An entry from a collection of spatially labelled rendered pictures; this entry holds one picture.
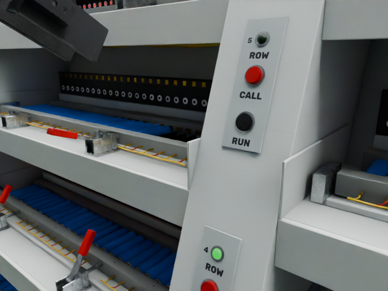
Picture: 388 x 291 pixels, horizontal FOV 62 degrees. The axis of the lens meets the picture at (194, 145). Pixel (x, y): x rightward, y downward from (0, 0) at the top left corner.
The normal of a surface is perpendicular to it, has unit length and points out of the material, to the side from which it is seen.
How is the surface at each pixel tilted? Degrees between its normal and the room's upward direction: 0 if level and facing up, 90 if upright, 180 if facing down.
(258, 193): 90
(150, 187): 109
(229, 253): 90
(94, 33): 90
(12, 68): 90
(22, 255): 19
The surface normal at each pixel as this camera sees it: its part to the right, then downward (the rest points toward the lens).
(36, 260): 0.00, -0.96
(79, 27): 0.78, 0.16
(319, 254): -0.62, 0.21
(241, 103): -0.59, -0.11
